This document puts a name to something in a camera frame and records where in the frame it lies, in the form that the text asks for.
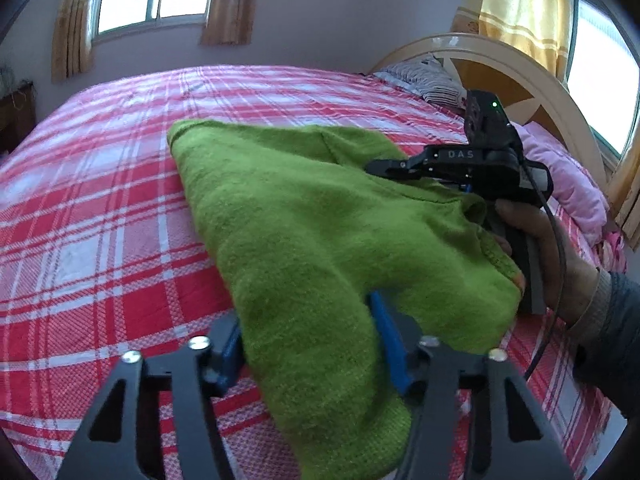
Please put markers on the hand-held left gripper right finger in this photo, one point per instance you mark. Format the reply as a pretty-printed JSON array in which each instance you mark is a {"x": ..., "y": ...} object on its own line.
[{"x": 387, "y": 340}]

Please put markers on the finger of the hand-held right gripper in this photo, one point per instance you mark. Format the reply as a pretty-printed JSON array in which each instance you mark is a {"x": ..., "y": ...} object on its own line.
[{"x": 395, "y": 167}]

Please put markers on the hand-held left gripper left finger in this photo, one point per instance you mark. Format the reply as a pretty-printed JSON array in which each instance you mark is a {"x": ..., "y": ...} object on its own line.
[{"x": 227, "y": 355}]

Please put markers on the green orange striped knit sweater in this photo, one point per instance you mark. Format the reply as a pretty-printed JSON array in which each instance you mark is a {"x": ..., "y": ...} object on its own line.
[{"x": 300, "y": 220}]

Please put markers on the person's right forearm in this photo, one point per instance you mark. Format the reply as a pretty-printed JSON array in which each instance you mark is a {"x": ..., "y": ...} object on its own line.
[{"x": 615, "y": 335}]

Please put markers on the person's right hand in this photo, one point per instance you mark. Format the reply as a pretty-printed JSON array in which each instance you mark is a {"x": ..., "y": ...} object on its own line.
[{"x": 565, "y": 270}]

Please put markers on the cream arched headboard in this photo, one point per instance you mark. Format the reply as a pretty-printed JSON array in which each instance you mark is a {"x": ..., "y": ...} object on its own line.
[{"x": 500, "y": 85}]

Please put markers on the pink pillow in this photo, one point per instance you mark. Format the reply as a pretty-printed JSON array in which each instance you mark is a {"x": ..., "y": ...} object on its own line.
[{"x": 575, "y": 185}]

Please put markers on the striped pillow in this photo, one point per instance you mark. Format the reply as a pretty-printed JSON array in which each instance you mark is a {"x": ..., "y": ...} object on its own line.
[{"x": 425, "y": 80}]

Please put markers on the large side window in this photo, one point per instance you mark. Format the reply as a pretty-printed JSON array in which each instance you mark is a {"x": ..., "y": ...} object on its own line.
[{"x": 600, "y": 85}]

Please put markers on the yellow curtain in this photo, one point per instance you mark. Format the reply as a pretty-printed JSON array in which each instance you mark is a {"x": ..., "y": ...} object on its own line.
[{"x": 525, "y": 10}]

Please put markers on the pink plaid bed sheet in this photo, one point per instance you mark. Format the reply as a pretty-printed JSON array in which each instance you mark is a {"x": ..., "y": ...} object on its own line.
[{"x": 100, "y": 210}]

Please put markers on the peach window curtain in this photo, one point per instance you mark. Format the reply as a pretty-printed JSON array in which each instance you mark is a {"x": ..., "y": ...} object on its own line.
[
  {"x": 230, "y": 5},
  {"x": 75, "y": 20}
]

